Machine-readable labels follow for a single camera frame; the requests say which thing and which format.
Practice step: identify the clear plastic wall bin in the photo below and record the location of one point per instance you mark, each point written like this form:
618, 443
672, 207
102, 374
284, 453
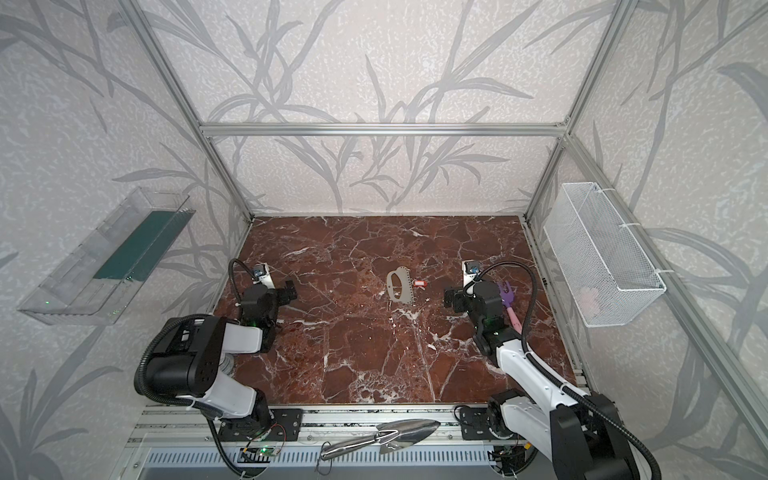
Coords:
95, 283

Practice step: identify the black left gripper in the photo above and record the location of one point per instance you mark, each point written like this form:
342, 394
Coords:
284, 293

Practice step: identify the pink object in basket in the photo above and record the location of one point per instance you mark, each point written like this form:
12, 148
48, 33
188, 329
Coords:
588, 302

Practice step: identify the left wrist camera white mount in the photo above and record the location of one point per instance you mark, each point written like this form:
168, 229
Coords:
262, 276

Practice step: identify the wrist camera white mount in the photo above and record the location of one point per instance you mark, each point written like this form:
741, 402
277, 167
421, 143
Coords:
470, 270
262, 276

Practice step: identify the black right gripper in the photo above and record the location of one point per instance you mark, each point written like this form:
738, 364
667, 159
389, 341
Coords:
455, 298

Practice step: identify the green sponge pad in bin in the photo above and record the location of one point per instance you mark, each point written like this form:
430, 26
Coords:
141, 252

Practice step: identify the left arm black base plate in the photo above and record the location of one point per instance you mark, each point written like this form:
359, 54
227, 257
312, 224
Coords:
287, 423

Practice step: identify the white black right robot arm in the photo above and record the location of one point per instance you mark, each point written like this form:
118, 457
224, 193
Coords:
580, 433

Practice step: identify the white wire mesh basket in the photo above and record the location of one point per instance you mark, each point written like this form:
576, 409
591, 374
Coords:
595, 247

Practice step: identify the green circuit board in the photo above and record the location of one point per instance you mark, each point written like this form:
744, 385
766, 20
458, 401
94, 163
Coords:
257, 455

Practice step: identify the purple pink toy rake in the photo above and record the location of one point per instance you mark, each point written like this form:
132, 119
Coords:
507, 294

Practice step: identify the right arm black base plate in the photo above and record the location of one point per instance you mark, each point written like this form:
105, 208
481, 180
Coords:
474, 422

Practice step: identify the silver metal garden trowel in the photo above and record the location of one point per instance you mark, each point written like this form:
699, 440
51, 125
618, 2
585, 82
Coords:
390, 437

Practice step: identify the grey metal key plate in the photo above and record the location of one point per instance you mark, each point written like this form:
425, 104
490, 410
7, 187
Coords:
399, 286

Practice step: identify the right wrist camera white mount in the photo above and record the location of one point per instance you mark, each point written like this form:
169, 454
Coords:
470, 270

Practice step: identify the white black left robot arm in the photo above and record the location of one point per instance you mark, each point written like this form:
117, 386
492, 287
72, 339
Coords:
181, 365

